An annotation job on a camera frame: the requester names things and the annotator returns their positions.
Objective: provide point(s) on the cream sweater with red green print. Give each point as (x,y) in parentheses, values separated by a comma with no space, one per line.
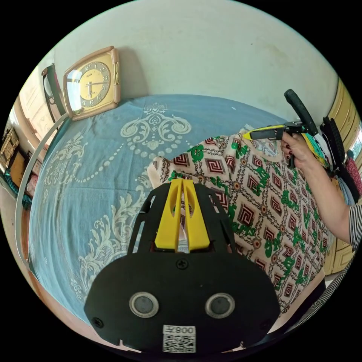
(263,203)

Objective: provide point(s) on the yellow panelled cupboard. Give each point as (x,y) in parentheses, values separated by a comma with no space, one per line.
(343,104)

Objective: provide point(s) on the person's right forearm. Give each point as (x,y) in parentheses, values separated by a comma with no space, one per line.
(329,203)

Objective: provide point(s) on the bed with blue printed sheet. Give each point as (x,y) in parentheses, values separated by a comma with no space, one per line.
(99,158)

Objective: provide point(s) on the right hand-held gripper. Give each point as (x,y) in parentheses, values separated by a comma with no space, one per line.
(267,134)

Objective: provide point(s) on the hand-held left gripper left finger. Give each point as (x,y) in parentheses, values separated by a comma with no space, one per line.
(169,220)

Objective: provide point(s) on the person's body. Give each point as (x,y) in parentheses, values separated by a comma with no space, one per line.
(357,226)

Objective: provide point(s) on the square pink yellow clock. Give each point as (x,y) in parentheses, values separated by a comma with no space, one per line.
(92,84)

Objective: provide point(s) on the person's right hand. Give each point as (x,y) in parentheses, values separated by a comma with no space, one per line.
(297,150)

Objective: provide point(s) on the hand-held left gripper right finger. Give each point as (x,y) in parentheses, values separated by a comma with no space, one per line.
(196,226)

